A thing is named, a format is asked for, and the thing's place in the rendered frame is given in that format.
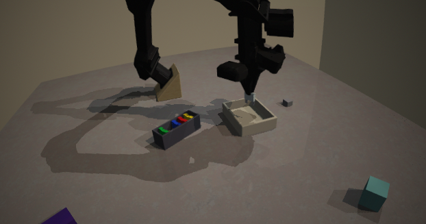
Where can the green fuse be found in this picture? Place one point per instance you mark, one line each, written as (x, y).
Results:
(162, 131)

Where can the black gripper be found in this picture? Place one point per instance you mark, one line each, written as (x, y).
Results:
(243, 72)

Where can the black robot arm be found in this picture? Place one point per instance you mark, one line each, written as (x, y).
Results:
(277, 22)

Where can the teal cube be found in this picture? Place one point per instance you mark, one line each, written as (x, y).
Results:
(374, 194)

